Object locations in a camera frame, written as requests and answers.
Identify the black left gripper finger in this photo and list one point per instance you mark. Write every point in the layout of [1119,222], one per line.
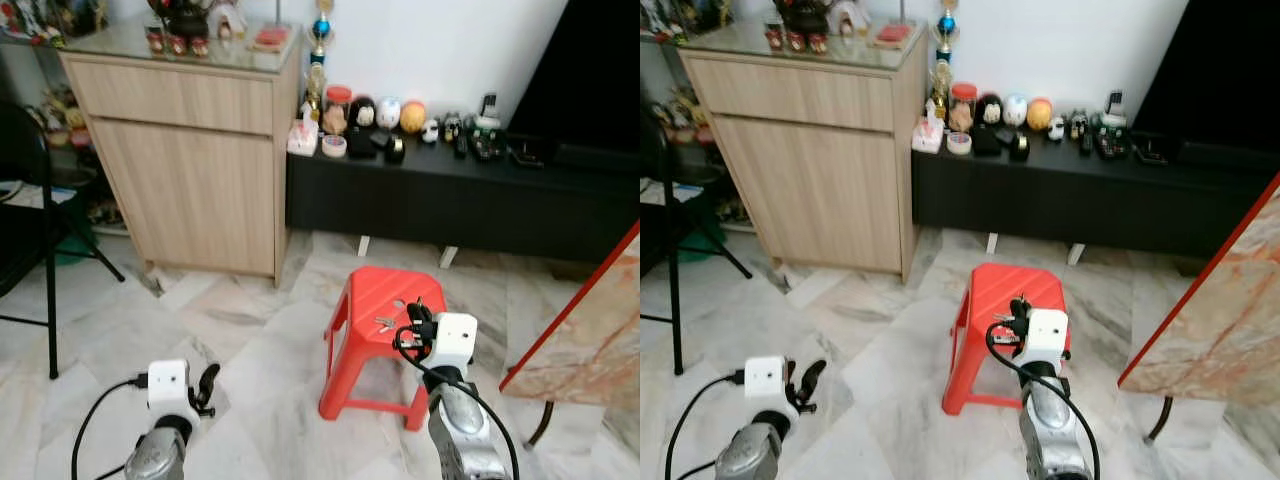
[814,378]
[210,380]
[794,378]
[197,382]

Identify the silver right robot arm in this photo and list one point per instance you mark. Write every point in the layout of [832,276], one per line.
[1055,425]
[462,430]

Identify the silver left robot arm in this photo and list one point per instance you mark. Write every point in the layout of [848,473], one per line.
[155,455]
[752,450]

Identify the red plastic stool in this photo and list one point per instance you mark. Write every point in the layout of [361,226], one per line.
[980,340]
[370,345]

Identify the black low tv bench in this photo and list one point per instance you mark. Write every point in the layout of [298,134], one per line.
[450,205]
[1080,200]

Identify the black tape dispenser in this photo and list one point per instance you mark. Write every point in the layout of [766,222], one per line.
[1019,146]
[395,149]

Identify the black remote control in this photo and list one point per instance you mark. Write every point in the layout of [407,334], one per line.
[1086,143]
[462,146]

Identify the white tape roll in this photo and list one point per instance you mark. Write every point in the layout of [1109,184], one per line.
[334,147]
[959,144]

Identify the marble pattern folding table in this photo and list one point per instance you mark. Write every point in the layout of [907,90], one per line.
[1220,310]
[590,340]

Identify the small panda figure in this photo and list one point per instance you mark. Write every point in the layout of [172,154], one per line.
[1056,128]
[430,131]

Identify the black metal folding chair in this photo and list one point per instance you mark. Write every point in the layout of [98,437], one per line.
[48,250]
[675,250]

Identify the small black white figure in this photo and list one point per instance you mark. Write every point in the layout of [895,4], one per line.
[453,126]
[1078,123]

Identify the orange round toy figure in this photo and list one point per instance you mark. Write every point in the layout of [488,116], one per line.
[412,117]
[1040,113]

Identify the white pink tissue pack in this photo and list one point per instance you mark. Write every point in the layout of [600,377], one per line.
[301,138]
[927,134]

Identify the white round toy figure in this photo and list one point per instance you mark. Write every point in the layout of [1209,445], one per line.
[1015,109]
[388,112]

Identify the black round toy figure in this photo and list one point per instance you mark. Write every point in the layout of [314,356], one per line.
[362,113]
[989,109]

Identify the glass jar with red lid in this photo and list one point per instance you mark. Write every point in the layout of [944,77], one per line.
[963,102]
[338,105]

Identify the light wooden cabinet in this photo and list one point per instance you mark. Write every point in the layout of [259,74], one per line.
[190,170]
[810,170]

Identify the small gold trophy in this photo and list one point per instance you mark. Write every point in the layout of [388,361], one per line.
[315,90]
[940,88]

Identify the tall blue gold trophy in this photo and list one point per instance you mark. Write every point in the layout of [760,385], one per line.
[323,25]
[946,23]

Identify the red packet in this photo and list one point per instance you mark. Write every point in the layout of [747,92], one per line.
[270,38]
[893,35]

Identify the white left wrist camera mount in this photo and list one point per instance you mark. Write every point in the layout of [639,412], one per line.
[168,385]
[765,380]

